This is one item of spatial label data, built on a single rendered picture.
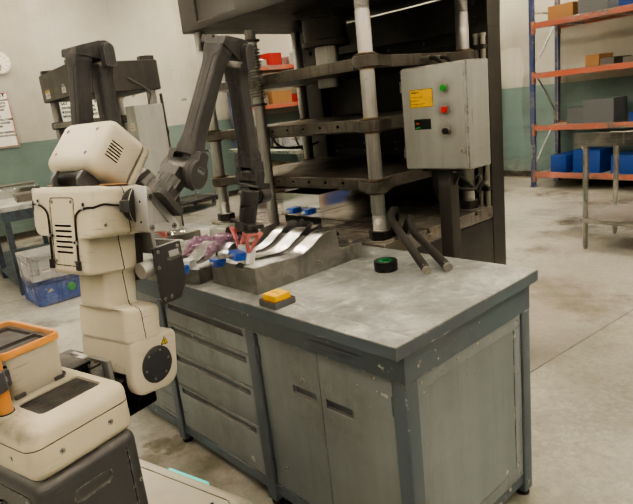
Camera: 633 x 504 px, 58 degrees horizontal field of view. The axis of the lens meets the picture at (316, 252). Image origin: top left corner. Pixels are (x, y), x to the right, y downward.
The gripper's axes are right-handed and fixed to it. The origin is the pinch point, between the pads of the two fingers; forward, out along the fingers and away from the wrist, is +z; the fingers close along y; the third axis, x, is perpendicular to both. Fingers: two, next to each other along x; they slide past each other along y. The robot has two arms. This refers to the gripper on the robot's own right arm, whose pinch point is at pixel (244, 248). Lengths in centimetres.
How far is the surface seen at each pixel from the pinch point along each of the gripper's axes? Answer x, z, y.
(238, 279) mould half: 0.7, 10.8, 0.7
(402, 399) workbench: 2, 19, -71
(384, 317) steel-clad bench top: -5, 4, -57
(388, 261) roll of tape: -37.7, -0.6, -30.3
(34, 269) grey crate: -46, 114, 324
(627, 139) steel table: -346, -49, 5
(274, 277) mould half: -6.4, 7.9, -9.1
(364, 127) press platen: -64, -41, 12
